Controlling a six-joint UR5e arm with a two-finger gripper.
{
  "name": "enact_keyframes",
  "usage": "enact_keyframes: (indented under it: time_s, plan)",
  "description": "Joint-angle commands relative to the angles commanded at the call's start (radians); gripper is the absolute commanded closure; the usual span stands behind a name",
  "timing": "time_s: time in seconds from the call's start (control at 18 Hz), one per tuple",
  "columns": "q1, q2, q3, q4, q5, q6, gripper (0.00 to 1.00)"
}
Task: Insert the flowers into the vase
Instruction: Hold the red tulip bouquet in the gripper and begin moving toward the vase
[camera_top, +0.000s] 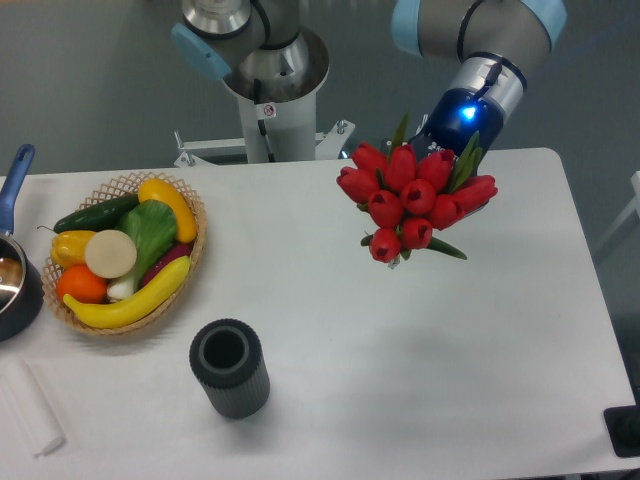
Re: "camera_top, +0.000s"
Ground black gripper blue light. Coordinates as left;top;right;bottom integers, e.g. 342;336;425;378
407;87;503;217

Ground red tulip bouquet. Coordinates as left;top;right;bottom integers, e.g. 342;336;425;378
336;117;498;268

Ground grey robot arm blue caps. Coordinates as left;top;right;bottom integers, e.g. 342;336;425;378
171;1;567;163

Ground dark grey ribbed vase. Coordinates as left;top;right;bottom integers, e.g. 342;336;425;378
189;318;270;419

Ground purple eggplant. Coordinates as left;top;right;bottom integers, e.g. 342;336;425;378
139;243;192;288

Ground yellow squash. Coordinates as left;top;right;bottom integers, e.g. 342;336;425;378
138;178;197;243

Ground green bok choy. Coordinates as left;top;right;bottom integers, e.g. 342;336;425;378
107;200;177;302

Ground black device at edge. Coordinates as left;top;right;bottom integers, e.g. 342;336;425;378
603;405;639;458

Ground yellow banana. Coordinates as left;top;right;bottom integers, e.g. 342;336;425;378
63;256;191;329

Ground green cucumber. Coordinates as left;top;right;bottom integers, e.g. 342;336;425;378
38;194;139;234

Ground beige round disc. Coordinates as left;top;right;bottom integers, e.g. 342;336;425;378
84;230;137;279

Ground yellow bell pepper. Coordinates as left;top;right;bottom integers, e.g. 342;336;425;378
50;230;96;269

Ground orange fruit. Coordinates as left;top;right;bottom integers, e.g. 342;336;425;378
56;265;107;304

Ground white folded cloth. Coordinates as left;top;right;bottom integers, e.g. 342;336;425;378
3;359;66;458

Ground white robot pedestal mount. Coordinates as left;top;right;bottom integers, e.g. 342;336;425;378
171;24;356;167

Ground white frame at right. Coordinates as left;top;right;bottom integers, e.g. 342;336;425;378
592;171;639;265

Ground blue handled saucepan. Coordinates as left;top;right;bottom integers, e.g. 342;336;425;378
1;144;44;342

